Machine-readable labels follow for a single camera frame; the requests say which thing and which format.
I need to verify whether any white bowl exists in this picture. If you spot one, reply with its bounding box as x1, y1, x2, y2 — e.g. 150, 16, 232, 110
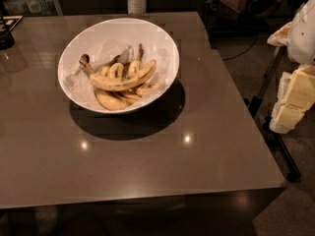
58, 18, 179, 114

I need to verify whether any curved middle yellow banana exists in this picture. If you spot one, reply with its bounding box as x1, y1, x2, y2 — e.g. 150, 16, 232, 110
106, 63, 124, 79

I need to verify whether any dark brown chair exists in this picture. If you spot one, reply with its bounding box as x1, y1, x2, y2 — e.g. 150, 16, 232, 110
207, 0, 281, 25

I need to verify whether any upright yellow banana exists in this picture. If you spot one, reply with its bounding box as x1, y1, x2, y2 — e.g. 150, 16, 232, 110
127, 44, 144, 76

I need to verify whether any long yellow banana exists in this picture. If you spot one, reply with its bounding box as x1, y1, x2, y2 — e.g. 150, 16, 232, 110
80, 54, 157, 91

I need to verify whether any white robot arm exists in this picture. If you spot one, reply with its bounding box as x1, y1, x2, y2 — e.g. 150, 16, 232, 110
267, 0, 315, 134

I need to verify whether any shelf with bottles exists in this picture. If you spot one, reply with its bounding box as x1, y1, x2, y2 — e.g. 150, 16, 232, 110
0, 0, 62, 16

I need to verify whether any small right yellow banana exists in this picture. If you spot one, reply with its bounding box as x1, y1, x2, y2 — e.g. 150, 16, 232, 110
135, 83, 159, 96

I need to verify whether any black stand frame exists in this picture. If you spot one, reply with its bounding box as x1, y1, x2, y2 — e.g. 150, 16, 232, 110
244, 45, 302, 183

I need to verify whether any bottom left yellow banana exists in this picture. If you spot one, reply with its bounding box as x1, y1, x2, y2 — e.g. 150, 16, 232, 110
94, 88, 129, 111

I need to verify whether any black object at left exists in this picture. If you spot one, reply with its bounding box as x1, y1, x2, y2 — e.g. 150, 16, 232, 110
0, 16, 23, 50

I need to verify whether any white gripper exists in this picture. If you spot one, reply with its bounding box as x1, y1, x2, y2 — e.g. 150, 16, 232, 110
269, 64, 315, 134

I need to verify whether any black floor cable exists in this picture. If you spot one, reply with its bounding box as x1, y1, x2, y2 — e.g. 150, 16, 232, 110
221, 32, 260, 62

